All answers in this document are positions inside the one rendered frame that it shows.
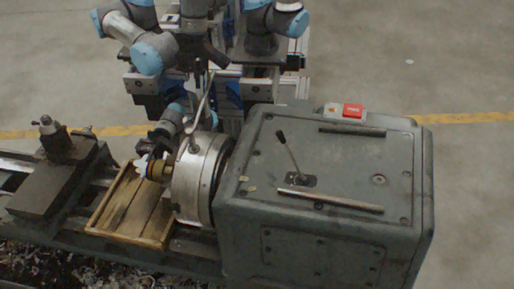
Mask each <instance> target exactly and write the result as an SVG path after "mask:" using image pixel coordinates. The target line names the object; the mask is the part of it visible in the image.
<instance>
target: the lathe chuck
mask: <svg viewBox="0 0 514 289"><path fill-rule="evenodd" d="M198 131H199V132H198ZM219 134H221V133H216V132H211V131H206V130H200V129H198V130H197V131H195V130H194V139H195V143H197V144H196V145H198V146H199V148H200V149H199V150H198V151H197V152H196V153H194V154H192V153H190V152H189V147H190V146H189V144H188V145H187V147H186V150H185V152H184V154H183V156H182V158H181V160H180V162H179V163H178V162H176V163H175V166H174V169H173V174H172V180H171V189H170V201H171V203H172V204H175V202H177V203H178V204H179V205H181V213H178V212H177V211H174V210H173V211H172V212H173V214H174V216H175V218H176V219H177V221H178V222H180V223H185V224H189V225H193V226H201V227H204V226H203V224H202V223H201V220H200V215H199V208H198V198H199V187H200V181H201V176H202V168H203V165H204V162H205V159H206V154H207V152H208V149H209V147H210V145H211V143H212V141H213V139H214V138H215V137H216V136H217V135H219ZM186 138H187V137H186ZM186 138H185V139H184V141H183V143H182V146H183V145H184V143H185V141H186ZM182 146H181V147H180V150H179V152H178V155H179V153H180V151H181V149H182ZM178 155H177V156H178Z"/></svg>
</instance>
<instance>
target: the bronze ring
mask: <svg viewBox="0 0 514 289"><path fill-rule="evenodd" d="M174 166H175V165H168V164H166V160H164V159H158V160H156V159H152V160H149V161H148V163H147V165H146V168H145V177H146V179H147V180H148V181H154V182H155V183H158V184H161V183H160V179H161V177H162V174H163V173H166V174H171V176H172V174H173V169H174Z"/></svg>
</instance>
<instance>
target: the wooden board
mask: <svg viewBox="0 0 514 289"><path fill-rule="evenodd" d="M134 161H137V160H136V159H131V158H129V159H127V160H126V162H125V163H124V165H123V166H122V168H121V169H120V172H119V173H118V174H117V177H116V180H115V181H114V182H113V183H112V185H111V187H110V188H109V191H108V192H107V194H106V196H105V197H104V199H103V200H102V202H101V203H100V204H99V206H98V208H97V209H96V211H95V213H94V214H93V215H92V217H91V219H90V220H89V223H88V224H87V226H86V227H85V229H84V231H85V232H86V234H87V235H88V236H92V237H97V238H104V239H108V240H113V241H116V242H120V243H123V244H128V245H132V246H140V247H144V248H149V249H154V250H160V251H164V250H165V247H166V245H167V243H168V241H169V238H170V235H171V234H172V232H173V230H174V229H175V226H176V225H177V219H176V218H175V216H174V214H173V212H172V207H170V206H169V207H168V206H163V203H162V198H161V196H162V194H163V193H162V188H161V184H160V185H159V184H158V183H155V182H154V181H148V180H147V179H143V180H141V174H140V173H138V172H137V171H136V169H137V168H138V167H137V168H135V167H136V166H135V165H134V164H133V163H134ZM132 165H133V166H134V167H132ZM134 169H135V171H134ZM129 170H131V171H129ZM127 171H128V172H127ZM127 173H128V174H127ZM130 173H131V176H130ZM120 174H121V176H120ZM123 178H124V180H123ZM121 182H122V183H121ZM141 182H143V183H141ZM138 185H139V186H138ZM160 203H161V204H160ZM158 206H159V208H158ZM106 208H107V209H106ZM163 208H164V209H163ZM113 210H114V212H113ZM159 210H160V211H159ZM162 210H163V212H162ZM166 210H168V211H166ZM109 211H110V213H109ZM170 211H171V212H170ZM103 212H105V213H103ZM156 212H157V213H156ZM169 212H170V213H169ZM155 214H156V215H155ZM171 214H172V215H171ZM102 215H103V216H102ZM110 215H111V216H110ZM121 215H122V216H121ZM118 216H119V217H118ZM125 216H126V217H125ZM131 216H132V217H131ZM158 216H159V217H158ZM170 216H171V217H170ZM114 217H115V218H114ZM151 217H153V218H151ZM156 217H157V218H156ZM124 218H125V219H124ZM155 218H156V220H155ZM98 219H99V221H98ZM147 219H148V220H147ZM153 220H155V221H153ZM159 220H160V221H159ZM168 220H169V222H167V221H168ZM124 221H126V222H124ZM120 222H121V223H120ZM148 222H149V223H148ZM106 223H107V224H106ZM147 223H148V224H147ZM158 223H159V224H160V225H159V224H158ZM98 224H99V225H98ZM102 224H105V225H102ZM114 224H116V225H114ZM118 224H119V225H118ZM146 224H147V225H146ZM116 226H117V227H116ZM165 226H166V227H165ZM98 227H99V228H104V229H105V228H107V230H106V229H105V230H106V231H107V232H106V231H105V230H102V229H97V228H98ZM147 227H148V228H147ZM162 227H163V228H162ZM142 228H143V229H142ZM155 228H157V229H155ZM162 229H164V231H163V230H162ZM99 230H100V232H99ZM115 230H118V231H117V232H115V233H114V231H115ZM132 230H133V231H132ZM111 231H112V232H111ZM141 231H142V232H141ZM143 231H144V233H143ZM119 232H120V233H119ZM133 232H134V233H133ZM137 232H138V233H137ZM156 232H157V234H155V233H156ZM129 234H130V235H129ZM161 234H162V236H161ZM143 235H144V236H143ZM151 235H153V236H154V237H153V236H152V237H151ZM156 235H158V236H159V235H160V236H159V237H158V236H156ZM137 236H138V237H137ZM142 236H143V237H142ZM149 237H151V238H149ZM155 237H156V238H155ZM154 238H155V239H154ZM158 239H160V240H159V241H160V242H159V241H157V240H158Z"/></svg>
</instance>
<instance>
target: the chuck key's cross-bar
mask: <svg viewBox="0 0 514 289"><path fill-rule="evenodd" d="M214 73H215V70H212V71H211V73H210V78H209V80H208V83H207V85H206V90H205V92H204V95H203V97H202V102H201V104H200V107H199V109H198V114H197V117H195V120H194V123H193V125H192V127H191V128H192V130H193V133H194V130H195V128H196V127H197V126H198V122H199V120H200V117H201V114H202V109H203V107H204V104H205V102H206V97H207V95H208V92H209V90H210V85H211V82H212V79H213V77H214ZM189 142H190V137H187V138H186V141H185V143H184V145H183V146H182V149H181V151H180V153H179V155H178V157H177V160H176V162H178V163H179V162H180V160H181V158H182V156H183V154H184V152H185V150H186V147H187V145H188V144H189Z"/></svg>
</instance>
